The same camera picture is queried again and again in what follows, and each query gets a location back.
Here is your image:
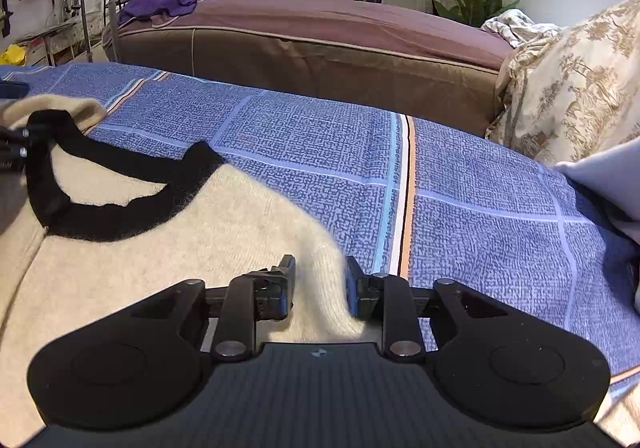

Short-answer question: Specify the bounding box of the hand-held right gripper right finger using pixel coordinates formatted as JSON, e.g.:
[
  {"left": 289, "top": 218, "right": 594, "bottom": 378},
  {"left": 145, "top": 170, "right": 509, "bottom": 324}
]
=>
[{"left": 345, "top": 255, "right": 509, "bottom": 362}]

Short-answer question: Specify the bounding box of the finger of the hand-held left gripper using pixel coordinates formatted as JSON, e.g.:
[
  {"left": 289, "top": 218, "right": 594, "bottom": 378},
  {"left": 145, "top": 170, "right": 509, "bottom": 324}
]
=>
[{"left": 0, "top": 125, "right": 31, "bottom": 175}]

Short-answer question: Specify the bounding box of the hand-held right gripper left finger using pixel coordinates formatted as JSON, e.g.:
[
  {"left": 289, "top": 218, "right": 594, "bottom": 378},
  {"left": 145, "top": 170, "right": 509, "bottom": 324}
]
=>
[{"left": 130, "top": 255, "right": 296, "bottom": 363}]

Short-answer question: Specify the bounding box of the cream sweater with black trim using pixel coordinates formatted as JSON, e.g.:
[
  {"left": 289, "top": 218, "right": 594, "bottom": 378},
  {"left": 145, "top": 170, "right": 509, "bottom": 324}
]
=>
[{"left": 0, "top": 95, "right": 368, "bottom": 444}]

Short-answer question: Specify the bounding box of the yellow bag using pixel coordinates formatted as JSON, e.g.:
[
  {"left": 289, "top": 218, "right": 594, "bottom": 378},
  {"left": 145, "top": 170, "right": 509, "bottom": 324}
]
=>
[{"left": 0, "top": 44, "right": 28, "bottom": 67}]

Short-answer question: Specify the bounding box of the blue plaid bedsheet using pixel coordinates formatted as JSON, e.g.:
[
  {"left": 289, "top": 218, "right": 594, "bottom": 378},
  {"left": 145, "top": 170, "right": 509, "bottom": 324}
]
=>
[{"left": 0, "top": 62, "right": 640, "bottom": 409}]

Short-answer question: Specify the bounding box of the brown covered bed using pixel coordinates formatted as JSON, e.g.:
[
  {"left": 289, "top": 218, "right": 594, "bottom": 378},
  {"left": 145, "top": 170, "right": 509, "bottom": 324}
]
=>
[{"left": 102, "top": 0, "right": 516, "bottom": 137}]

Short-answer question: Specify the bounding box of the white pillow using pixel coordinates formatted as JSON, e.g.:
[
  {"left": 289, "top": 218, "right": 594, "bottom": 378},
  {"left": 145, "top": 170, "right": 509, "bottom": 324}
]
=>
[{"left": 554, "top": 137, "right": 640, "bottom": 245}]

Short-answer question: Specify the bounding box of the green leafy plant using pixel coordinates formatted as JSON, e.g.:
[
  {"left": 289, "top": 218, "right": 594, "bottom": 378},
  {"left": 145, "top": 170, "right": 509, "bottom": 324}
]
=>
[{"left": 434, "top": 0, "right": 522, "bottom": 28}]

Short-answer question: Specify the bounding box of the white crumpled cloth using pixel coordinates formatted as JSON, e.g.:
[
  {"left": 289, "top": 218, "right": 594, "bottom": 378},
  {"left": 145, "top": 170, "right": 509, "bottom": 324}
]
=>
[{"left": 481, "top": 8, "right": 563, "bottom": 49}]

